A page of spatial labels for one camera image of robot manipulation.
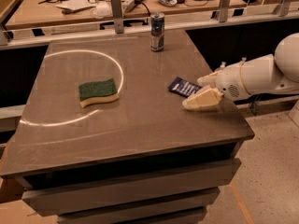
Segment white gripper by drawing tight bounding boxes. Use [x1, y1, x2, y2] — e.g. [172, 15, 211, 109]
[182, 63, 250, 111]

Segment blue rxbar blueberry wrapper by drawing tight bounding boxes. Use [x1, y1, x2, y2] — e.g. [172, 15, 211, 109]
[168, 77, 201, 98]

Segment green and yellow sponge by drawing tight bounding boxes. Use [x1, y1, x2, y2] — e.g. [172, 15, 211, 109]
[78, 78, 119, 108]

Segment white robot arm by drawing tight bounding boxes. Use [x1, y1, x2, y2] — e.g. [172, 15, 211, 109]
[182, 33, 299, 111]

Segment clear sanitizer bottle left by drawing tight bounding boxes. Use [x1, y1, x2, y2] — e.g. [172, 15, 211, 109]
[220, 62, 226, 69]

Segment top grey drawer front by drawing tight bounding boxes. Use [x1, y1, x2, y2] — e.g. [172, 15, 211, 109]
[22, 159, 241, 217]

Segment grey drawer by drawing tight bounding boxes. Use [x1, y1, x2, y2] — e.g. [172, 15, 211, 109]
[22, 159, 241, 217]
[56, 187, 221, 224]
[117, 207, 206, 224]

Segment blue energy drink can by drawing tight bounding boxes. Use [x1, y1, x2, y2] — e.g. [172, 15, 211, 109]
[150, 12, 164, 52]

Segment grey drawer cabinet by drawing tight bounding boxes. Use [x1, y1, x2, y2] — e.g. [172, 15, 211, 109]
[1, 30, 253, 217]

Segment bottom grey drawer front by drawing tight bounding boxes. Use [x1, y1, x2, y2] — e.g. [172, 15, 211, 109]
[117, 207, 206, 224]

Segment white papers on desk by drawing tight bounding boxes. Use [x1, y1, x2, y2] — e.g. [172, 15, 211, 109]
[56, 0, 96, 11]

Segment wooden background desk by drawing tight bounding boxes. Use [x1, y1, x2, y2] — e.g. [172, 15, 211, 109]
[4, 0, 250, 31]

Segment middle grey drawer front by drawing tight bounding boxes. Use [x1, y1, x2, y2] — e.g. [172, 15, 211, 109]
[56, 187, 221, 224]

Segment aluminium frame rail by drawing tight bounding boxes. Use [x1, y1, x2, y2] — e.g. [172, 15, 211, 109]
[0, 2, 299, 50]

